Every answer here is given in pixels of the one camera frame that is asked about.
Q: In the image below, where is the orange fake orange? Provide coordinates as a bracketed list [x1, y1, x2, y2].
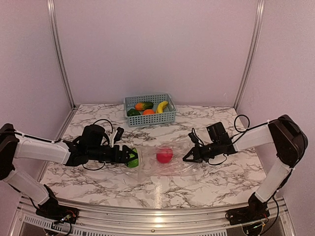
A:
[142, 109, 155, 115]

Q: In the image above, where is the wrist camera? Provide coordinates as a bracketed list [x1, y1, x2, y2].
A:
[109, 127, 125, 148]
[188, 128, 202, 145]

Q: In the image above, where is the light blue plastic basket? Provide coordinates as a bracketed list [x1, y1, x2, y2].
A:
[124, 93, 177, 127]

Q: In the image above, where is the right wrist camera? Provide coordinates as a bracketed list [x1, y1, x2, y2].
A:
[188, 128, 202, 145]

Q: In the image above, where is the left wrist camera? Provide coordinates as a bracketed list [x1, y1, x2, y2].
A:
[109, 127, 125, 148]

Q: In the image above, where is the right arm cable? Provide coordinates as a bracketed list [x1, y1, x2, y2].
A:
[190, 114, 296, 166]

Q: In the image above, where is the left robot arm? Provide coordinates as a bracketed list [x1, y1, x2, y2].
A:
[0, 123, 138, 219]

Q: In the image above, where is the clear zip top bag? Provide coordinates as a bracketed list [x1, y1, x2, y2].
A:
[120, 144, 202, 180]

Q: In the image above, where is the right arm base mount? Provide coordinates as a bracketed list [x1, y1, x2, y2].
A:
[225, 193, 270, 225]

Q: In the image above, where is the aluminium frame post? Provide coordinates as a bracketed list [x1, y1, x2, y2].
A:
[233, 0, 265, 110]
[47, 0, 76, 110]

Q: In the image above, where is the yellow fake banana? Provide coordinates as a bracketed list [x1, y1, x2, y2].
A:
[156, 101, 168, 114]

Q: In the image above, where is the green fake cabbage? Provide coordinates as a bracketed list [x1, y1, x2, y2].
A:
[127, 109, 141, 117]

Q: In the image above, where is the red fake apple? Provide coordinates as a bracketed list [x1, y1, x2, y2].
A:
[156, 147, 173, 164]

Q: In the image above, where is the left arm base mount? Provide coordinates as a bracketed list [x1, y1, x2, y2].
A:
[35, 184, 79, 224]

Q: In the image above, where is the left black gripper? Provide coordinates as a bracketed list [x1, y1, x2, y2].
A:
[87, 145, 138, 164]

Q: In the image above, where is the left aluminium frame post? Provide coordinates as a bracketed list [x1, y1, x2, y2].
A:
[47, 0, 76, 110]

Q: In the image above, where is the front aluminium rail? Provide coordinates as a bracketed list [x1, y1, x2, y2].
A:
[14, 194, 296, 236]

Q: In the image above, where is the green orange fake mango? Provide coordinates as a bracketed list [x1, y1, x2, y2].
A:
[135, 102, 154, 111]

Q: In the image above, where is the right aluminium frame post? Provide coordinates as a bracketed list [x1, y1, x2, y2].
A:
[233, 0, 265, 110]

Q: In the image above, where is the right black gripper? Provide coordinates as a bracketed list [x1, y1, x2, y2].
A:
[183, 141, 220, 163]

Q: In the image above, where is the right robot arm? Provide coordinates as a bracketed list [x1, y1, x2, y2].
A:
[183, 115, 308, 220]

